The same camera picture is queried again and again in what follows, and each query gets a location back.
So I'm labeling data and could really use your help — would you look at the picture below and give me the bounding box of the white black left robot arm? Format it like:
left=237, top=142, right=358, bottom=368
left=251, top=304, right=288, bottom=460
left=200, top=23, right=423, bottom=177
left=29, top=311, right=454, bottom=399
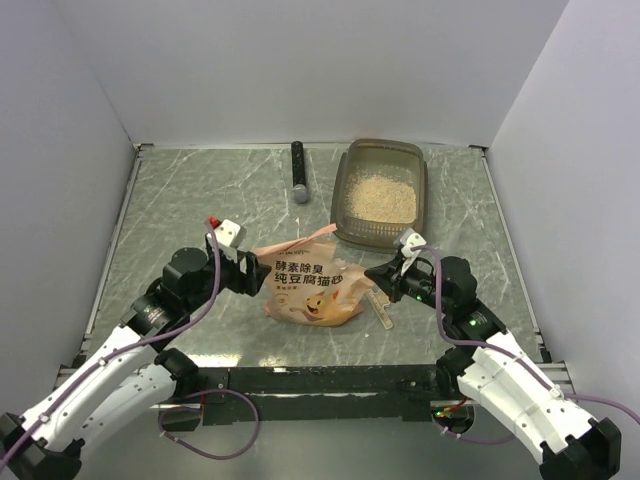
left=1, top=248, right=271, bottom=479

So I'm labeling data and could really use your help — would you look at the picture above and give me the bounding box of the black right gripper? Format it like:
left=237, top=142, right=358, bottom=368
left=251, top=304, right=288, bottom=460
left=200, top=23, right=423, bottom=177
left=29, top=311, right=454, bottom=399
left=365, top=254, right=453, bottom=314

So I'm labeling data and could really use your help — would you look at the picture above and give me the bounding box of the beige clean litter pile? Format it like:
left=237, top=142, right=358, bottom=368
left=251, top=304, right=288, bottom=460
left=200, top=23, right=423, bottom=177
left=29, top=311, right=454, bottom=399
left=345, top=174, right=417, bottom=224

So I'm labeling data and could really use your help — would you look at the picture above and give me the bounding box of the orange cat litter bag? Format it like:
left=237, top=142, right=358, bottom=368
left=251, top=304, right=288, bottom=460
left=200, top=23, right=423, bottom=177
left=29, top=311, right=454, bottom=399
left=253, top=224, right=373, bottom=327

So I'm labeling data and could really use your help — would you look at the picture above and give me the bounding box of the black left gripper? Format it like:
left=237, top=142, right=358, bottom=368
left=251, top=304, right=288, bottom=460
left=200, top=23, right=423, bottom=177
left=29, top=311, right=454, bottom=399
left=185, top=244, right=271, bottom=312

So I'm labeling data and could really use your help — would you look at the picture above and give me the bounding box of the brown plastic litter box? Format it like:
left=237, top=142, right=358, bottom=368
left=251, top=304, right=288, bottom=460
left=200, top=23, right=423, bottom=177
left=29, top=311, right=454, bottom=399
left=330, top=139, right=428, bottom=252

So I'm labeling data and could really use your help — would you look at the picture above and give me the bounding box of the aluminium frame rail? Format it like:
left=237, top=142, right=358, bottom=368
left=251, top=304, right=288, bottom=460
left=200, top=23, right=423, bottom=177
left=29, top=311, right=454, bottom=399
left=59, top=143, right=154, bottom=381

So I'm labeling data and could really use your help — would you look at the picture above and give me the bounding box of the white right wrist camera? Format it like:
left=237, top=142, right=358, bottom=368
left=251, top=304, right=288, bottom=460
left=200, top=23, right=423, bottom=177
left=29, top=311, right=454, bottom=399
left=394, top=228, right=426, bottom=276

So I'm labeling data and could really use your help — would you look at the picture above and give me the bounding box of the black microphone with grey head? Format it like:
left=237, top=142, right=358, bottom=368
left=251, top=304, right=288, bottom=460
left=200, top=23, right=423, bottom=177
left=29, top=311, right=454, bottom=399
left=291, top=141, right=309, bottom=205

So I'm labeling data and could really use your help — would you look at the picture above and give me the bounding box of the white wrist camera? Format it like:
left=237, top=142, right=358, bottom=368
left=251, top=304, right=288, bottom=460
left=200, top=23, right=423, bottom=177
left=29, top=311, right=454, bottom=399
left=394, top=228, right=426, bottom=276
left=205, top=216, right=246, bottom=263

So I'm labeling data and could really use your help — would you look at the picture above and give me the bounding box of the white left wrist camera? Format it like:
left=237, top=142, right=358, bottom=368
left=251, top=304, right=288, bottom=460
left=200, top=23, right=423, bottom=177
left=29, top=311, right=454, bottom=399
left=205, top=216, right=246, bottom=263

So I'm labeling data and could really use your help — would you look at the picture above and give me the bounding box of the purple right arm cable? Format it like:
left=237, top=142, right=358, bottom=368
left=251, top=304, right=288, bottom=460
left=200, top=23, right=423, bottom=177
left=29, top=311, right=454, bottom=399
left=409, top=242, right=640, bottom=445

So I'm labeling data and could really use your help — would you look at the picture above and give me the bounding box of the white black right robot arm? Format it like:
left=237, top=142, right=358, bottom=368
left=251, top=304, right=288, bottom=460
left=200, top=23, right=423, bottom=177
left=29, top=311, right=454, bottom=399
left=365, top=255, right=622, bottom=479

